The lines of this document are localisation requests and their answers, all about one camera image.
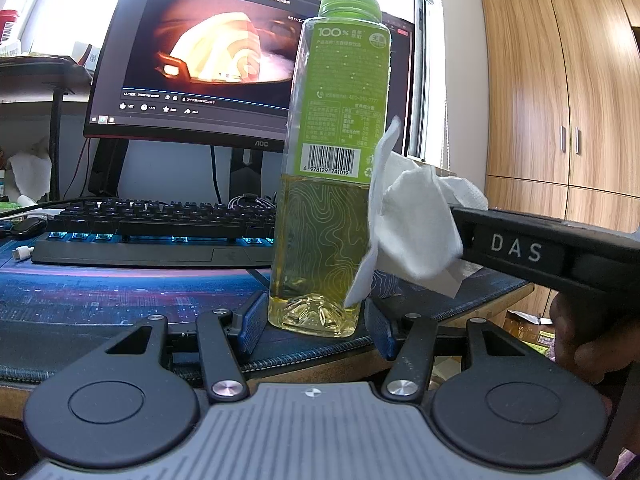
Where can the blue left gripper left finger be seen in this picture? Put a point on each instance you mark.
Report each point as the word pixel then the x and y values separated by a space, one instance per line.
pixel 254 320

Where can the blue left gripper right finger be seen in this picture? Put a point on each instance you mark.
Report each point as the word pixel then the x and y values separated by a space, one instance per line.
pixel 380 330

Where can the black desk shelf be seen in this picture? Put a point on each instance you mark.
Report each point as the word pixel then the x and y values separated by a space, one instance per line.
pixel 49 79

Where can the white paper towel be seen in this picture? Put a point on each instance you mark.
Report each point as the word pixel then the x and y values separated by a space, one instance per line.
pixel 412 234

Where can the red cup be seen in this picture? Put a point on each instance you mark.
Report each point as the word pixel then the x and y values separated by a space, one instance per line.
pixel 7 21

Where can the green juice bottle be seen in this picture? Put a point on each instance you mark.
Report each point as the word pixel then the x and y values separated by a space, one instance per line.
pixel 337 115

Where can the blue desk mat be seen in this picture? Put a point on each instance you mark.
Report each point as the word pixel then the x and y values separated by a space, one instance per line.
pixel 53 315

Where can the black backlit keyboard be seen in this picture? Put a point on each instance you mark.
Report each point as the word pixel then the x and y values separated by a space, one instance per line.
pixel 148 234

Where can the black computer monitor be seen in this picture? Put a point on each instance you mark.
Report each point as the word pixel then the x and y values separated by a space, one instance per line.
pixel 198 71

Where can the crumpled white tissue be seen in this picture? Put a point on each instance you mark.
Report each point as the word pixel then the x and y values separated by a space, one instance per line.
pixel 29 175

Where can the wooden wardrobe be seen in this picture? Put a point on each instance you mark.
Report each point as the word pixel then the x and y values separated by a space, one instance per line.
pixel 564 109

